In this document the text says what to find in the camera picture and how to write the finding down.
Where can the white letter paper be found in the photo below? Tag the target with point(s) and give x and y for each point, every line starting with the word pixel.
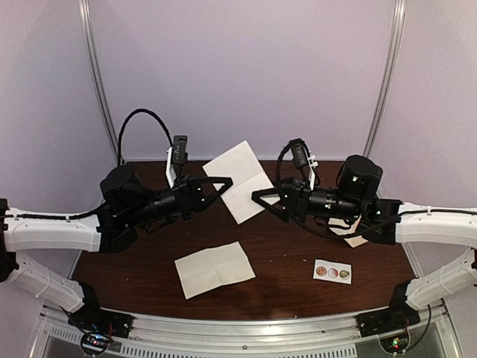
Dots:
pixel 241 165

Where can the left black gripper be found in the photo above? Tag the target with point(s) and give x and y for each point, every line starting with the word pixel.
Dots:
pixel 189 196

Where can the right aluminium frame post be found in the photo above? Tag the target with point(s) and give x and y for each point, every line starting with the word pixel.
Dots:
pixel 394 45

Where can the sticker sheet with three seals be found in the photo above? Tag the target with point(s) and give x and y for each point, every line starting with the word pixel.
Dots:
pixel 332 272

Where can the left circuit board with leds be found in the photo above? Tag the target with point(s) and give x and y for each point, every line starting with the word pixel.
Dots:
pixel 94 343

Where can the front aluminium rail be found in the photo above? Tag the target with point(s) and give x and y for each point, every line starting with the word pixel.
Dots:
pixel 326 336

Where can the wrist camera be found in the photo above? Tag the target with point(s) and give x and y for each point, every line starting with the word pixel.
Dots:
pixel 305 162
pixel 177 158

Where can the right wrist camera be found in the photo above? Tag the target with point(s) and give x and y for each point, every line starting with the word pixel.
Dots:
pixel 305 162

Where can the right circuit board with leds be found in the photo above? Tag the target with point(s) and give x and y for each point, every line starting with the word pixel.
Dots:
pixel 394 344

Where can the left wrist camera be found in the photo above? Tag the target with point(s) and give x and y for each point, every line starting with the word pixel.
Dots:
pixel 177 158

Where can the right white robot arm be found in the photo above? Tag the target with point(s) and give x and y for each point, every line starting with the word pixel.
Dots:
pixel 352 209

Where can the aluminium frame post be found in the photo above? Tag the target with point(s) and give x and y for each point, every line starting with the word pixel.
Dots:
pixel 394 45
pixel 97 79

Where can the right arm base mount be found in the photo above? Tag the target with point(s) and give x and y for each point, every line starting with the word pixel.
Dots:
pixel 386 320

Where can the circuit board with leds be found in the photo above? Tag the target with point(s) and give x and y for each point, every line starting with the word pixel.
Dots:
pixel 94 343
pixel 394 344

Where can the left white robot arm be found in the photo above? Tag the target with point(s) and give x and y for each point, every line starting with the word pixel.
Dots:
pixel 129 206

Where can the white folded paper sheet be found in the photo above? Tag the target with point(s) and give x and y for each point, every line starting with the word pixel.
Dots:
pixel 211 268

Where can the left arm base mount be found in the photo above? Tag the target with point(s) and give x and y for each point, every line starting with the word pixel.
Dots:
pixel 107 323

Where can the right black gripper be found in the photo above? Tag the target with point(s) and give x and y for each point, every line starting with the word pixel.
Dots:
pixel 297 198

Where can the left aluminium frame post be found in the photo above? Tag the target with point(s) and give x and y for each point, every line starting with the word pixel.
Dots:
pixel 97 79

